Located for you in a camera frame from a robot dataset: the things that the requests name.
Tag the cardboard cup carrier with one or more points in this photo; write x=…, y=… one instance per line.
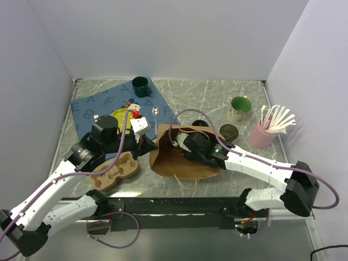
x=125, y=167

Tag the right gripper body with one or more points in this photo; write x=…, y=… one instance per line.
x=194, y=156

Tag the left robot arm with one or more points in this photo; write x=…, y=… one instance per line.
x=29, y=225

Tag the pink stirrer cup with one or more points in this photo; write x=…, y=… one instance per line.
x=259, y=138

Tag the silver spoon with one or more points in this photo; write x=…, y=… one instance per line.
x=155, y=113

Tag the cartoon character coaster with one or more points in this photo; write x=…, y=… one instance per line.
x=132, y=105

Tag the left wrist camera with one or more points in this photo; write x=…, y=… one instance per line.
x=140, y=125

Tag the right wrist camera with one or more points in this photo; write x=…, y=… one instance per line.
x=179, y=141

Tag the white mug green inside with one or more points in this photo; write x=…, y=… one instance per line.
x=239, y=109

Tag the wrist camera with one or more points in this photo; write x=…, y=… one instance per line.
x=179, y=141
x=140, y=125

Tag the brown paper bag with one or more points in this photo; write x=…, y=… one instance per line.
x=169, y=161

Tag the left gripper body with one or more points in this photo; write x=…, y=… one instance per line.
x=130, y=143

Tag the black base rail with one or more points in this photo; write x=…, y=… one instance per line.
x=183, y=212

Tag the dark green mug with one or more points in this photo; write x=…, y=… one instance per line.
x=141, y=87

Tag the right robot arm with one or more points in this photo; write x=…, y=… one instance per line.
x=292, y=190

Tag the yellow dotted plate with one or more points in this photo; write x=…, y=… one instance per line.
x=120, y=116

